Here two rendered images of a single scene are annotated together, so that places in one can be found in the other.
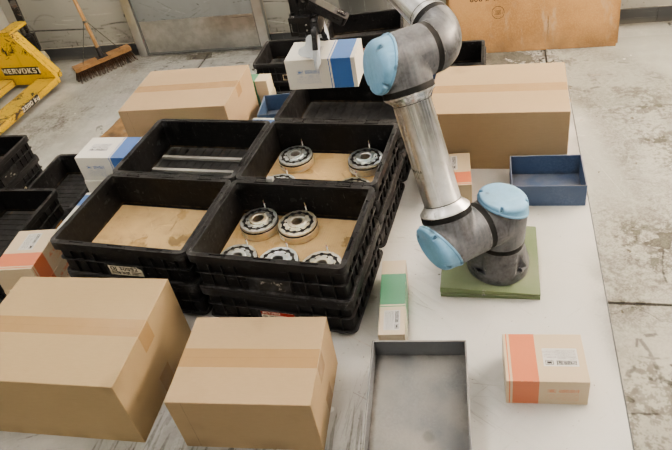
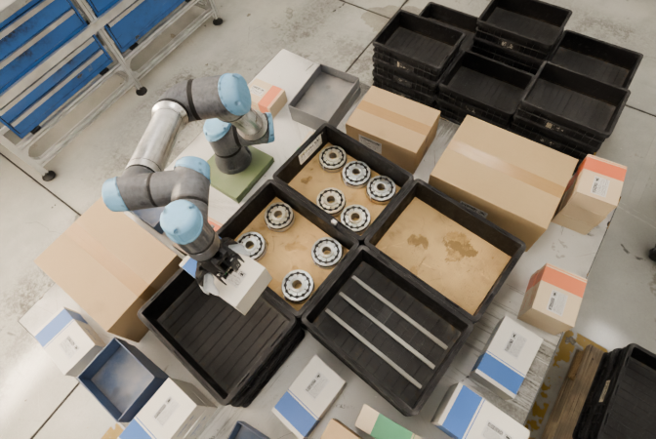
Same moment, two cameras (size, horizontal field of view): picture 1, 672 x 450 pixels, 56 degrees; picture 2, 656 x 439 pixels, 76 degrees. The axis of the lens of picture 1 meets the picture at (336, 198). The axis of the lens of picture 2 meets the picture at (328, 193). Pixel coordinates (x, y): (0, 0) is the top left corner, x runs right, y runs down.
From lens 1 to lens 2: 1.97 m
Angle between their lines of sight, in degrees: 80
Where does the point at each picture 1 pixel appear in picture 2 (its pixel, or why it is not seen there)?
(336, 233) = (309, 189)
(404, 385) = (324, 109)
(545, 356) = (262, 93)
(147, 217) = (444, 287)
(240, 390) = (401, 102)
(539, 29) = not seen: outside the picture
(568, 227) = not seen: hidden behind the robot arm
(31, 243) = (554, 299)
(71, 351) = (493, 144)
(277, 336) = (374, 122)
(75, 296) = (497, 187)
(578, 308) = not seen: hidden behind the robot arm
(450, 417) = (315, 90)
